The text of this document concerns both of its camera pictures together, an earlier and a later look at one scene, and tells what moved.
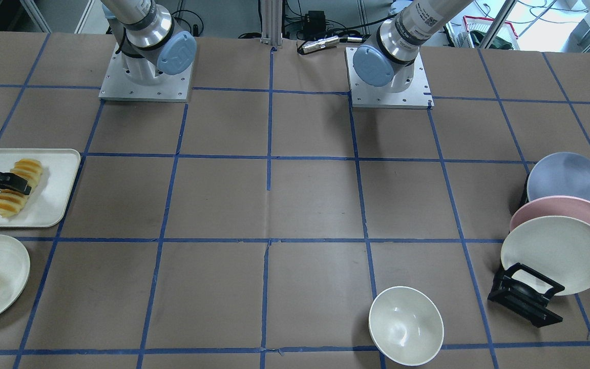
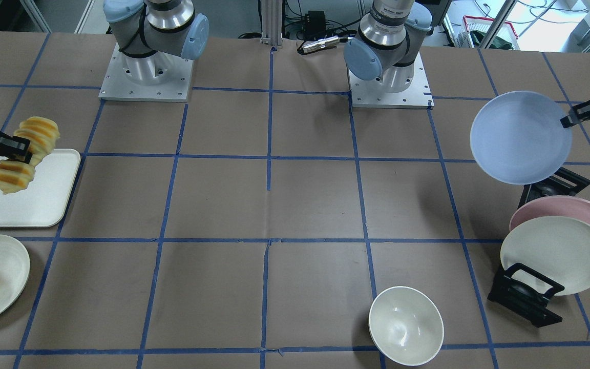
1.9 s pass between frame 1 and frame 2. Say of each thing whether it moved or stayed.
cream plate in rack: stayed
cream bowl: stayed
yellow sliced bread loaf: moved
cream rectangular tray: stayed
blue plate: moved
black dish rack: stayed
